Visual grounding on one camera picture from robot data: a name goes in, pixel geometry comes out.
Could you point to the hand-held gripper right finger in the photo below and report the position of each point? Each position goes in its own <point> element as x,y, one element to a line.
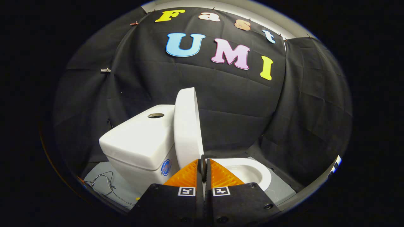
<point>208,184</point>

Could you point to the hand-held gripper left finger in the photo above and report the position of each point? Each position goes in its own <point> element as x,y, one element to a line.
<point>199,184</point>

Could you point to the silver clip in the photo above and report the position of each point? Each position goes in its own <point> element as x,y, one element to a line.
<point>105,70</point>

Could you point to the black round lid tab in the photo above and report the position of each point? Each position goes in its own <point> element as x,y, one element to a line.
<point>204,167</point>

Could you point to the black backdrop cloth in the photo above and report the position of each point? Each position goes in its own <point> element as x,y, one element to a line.
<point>240,104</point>

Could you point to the white toilet lid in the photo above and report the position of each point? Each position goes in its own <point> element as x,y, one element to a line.
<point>186,126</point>

